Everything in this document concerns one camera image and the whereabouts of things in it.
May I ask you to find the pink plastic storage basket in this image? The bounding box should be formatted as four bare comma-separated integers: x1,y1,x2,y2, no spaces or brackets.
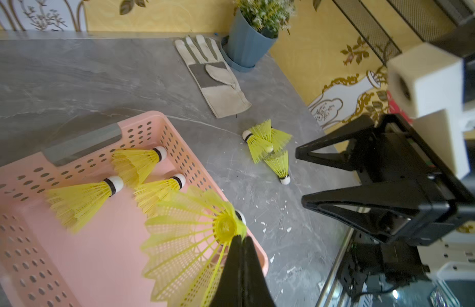
0,111,268,306

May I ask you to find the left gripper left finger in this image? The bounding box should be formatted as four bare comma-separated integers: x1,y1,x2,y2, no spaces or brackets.
210,235,244,306

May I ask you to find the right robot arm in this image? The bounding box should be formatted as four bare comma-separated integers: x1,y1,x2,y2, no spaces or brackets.
295,19,475,246

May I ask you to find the yellow shuttlecock four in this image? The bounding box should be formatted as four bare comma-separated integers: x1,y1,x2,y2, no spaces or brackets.
141,186,247,306

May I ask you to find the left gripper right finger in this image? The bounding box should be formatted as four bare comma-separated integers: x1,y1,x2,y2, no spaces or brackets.
243,237,275,307

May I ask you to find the yellow shuttlecock seven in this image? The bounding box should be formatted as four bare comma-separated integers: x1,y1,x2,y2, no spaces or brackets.
264,150,291,185

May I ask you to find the yellow shuttlecock two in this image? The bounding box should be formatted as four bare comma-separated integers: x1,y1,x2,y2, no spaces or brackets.
112,147,167,189

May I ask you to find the yellow shuttlecock one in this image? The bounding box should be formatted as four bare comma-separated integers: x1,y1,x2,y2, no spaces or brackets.
46,176,124,234

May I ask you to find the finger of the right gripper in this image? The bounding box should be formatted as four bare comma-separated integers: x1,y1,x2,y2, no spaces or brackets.
294,114,376,172
301,179,450,242

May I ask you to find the yellow shuttlecock three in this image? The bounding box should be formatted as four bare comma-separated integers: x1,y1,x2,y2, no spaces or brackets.
134,173,186,217

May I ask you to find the yellow shuttlecock six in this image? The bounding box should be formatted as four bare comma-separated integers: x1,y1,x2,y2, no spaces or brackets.
250,119,293,151

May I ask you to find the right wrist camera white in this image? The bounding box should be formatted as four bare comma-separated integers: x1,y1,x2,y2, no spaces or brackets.
387,43,475,179

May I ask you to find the yellow shuttlecock five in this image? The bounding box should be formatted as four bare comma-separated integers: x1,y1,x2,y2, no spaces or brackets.
242,130,274,164

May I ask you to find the black wire mesh basket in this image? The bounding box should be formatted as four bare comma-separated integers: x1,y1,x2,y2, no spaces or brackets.
333,1,475,64

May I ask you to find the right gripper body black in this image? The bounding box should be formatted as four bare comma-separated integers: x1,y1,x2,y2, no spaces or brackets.
360,115,475,246

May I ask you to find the potted plant blue pot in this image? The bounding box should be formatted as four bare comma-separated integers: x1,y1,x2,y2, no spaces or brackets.
221,0,296,72

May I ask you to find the white grey work glove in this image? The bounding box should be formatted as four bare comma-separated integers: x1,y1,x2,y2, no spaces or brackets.
174,35,252,118

